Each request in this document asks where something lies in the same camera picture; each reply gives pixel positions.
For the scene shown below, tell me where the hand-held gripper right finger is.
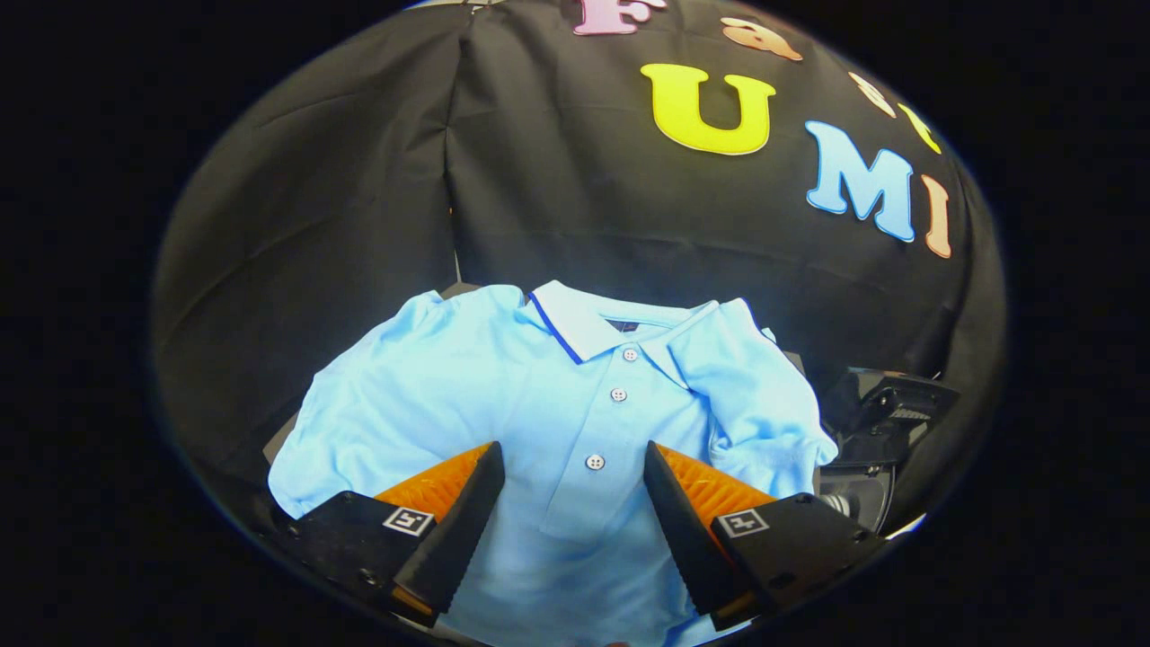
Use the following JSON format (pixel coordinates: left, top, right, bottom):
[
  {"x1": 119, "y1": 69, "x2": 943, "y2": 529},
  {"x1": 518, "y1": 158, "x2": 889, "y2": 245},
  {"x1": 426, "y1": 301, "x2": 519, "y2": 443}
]
[{"x1": 643, "y1": 440, "x2": 886, "y2": 632}]

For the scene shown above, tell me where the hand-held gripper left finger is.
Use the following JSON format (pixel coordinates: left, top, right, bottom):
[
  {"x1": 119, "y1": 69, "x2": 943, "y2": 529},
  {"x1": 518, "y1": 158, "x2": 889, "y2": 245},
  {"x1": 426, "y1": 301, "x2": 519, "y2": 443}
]
[{"x1": 286, "y1": 441, "x2": 506, "y2": 628}]

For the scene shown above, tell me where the light blue polo shirt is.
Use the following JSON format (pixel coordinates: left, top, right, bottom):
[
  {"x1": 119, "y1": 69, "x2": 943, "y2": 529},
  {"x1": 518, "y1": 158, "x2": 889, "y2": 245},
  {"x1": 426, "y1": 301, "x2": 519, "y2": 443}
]
[{"x1": 268, "y1": 280, "x2": 838, "y2": 647}]

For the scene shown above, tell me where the grey cabinet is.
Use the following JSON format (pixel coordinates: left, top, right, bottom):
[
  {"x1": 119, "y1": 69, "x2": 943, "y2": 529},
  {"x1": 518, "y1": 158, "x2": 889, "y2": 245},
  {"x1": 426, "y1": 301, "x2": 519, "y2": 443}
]
[{"x1": 262, "y1": 281, "x2": 807, "y2": 468}]

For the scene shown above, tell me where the black backdrop cloth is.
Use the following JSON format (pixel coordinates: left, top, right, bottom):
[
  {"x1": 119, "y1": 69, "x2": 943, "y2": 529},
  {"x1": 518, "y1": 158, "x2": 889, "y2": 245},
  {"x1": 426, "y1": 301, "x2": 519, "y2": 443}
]
[{"x1": 153, "y1": 0, "x2": 1007, "y2": 531}]

